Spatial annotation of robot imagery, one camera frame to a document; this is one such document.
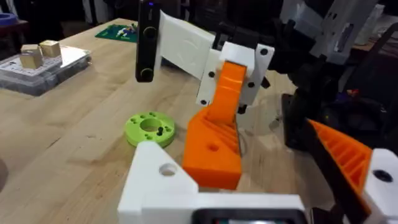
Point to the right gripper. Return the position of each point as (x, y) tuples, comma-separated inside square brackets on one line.
[(261, 68)]

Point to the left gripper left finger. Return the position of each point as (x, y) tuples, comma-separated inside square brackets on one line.
[(146, 183)]

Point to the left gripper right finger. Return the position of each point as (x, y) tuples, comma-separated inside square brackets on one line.
[(351, 161)]

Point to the orange ribbed wedge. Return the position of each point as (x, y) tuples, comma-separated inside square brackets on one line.
[(211, 161)]

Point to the small black screw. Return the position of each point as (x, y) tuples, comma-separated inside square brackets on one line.
[(160, 131)]

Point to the green disc with holes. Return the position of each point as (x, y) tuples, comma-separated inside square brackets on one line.
[(140, 133)]

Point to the black upright wrist plate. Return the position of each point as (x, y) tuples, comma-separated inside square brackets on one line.
[(293, 124)]

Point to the green board with toy blocks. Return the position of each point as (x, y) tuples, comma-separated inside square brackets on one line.
[(112, 32)]

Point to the clear plastic parts box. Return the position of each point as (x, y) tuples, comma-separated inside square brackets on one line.
[(68, 60)]

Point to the wooden cube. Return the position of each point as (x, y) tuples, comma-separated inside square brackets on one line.
[(31, 59), (51, 48)]

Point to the blue round container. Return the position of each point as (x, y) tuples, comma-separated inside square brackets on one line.
[(6, 19)]

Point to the white right camera bracket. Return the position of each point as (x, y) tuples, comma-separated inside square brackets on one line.
[(183, 43)]

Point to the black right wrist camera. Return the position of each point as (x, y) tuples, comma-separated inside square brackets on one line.
[(147, 49)]

